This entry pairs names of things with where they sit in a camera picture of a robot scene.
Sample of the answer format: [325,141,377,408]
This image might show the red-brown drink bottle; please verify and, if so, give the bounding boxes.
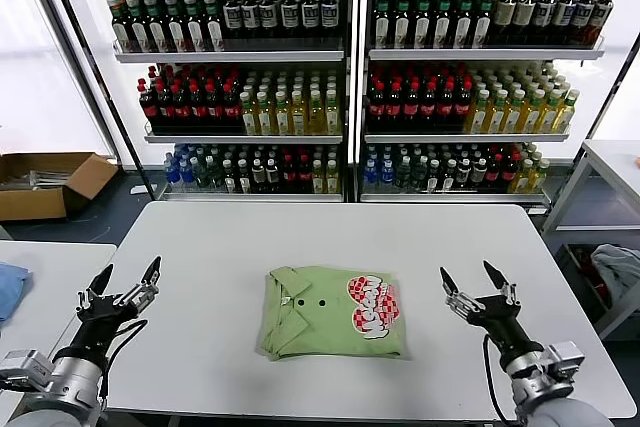
[590,0,615,46]

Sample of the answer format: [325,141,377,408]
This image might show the white-cap blue-label dark bottle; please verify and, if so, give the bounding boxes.
[241,0,261,41]
[259,0,281,41]
[553,0,576,46]
[533,0,556,46]
[222,0,243,41]
[573,0,596,46]
[299,0,321,41]
[279,0,301,41]
[319,0,340,41]

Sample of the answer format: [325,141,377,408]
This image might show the black window frame post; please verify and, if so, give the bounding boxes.
[22,0,157,201]
[597,41,640,118]

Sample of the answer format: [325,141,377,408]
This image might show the white metal-frame table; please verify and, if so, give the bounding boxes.
[542,139,640,341]

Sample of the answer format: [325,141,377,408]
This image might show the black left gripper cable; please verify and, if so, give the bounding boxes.
[98,318,150,401]

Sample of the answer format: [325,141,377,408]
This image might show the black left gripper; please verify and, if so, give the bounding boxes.
[63,255,164,362]

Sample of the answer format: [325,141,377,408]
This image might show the red-label dark tea bottle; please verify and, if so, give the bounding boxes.
[110,0,129,53]

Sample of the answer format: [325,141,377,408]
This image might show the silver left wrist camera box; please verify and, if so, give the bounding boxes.
[0,349,52,394]

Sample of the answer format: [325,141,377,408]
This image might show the white side table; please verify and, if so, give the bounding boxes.
[0,240,119,427]

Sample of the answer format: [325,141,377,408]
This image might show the grey cloth pile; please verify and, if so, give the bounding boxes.
[590,244,640,308]

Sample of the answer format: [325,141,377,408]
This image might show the beige-label dark drink bottle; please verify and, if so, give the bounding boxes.
[493,0,517,46]
[514,0,536,46]

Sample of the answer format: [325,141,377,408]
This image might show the brown cardboard box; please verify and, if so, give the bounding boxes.
[0,151,120,222]

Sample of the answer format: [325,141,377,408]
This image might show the black storage crate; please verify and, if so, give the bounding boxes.
[564,242,614,311]

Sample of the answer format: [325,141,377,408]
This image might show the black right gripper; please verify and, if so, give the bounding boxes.
[438,260,545,362]

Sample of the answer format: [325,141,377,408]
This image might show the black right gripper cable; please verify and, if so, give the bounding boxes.
[480,334,507,422]

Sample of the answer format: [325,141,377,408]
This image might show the green polo shirt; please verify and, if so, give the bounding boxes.
[255,264,414,362]

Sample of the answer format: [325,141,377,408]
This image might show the grey metal shelf unit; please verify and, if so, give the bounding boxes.
[78,0,357,204]
[355,0,607,206]

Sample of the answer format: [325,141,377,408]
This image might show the silver metal rods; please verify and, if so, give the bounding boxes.
[0,170,76,193]

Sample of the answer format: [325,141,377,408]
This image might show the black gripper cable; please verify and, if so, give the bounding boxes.
[98,318,150,401]
[480,334,507,422]

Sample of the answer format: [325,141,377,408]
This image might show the red-cap cola bottle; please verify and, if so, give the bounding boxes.
[454,79,473,131]
[205,80,224,132]
[385,79,405,131]
[501,154,519,192]
[282,154,298,194]
[187,80,207,132]
[222,80,241,132]
[486,154,503,192]
[137,78,157,132]
[402,79,422,131]
[170,80,190,132]
[154,79,173,132]
[437,79,457,131]
[297,154,313,194]
[368,79,388,131]
[420,79,440,131]

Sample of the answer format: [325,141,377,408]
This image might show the blue folded cloth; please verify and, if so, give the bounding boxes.
[0,261,34,328]

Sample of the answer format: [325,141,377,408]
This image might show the green-cap dark tea bottle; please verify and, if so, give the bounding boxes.
[184,0,206,53]
[473,0,494,47]
[205,0,226,53]
[373,0,393,48]
[433,0,454,48]
[164,0,185,54]
[413,0,433,48]
[144,0,165,54]
[393,0,413,48]
[125,0,146,54]
[453,0,475,48]

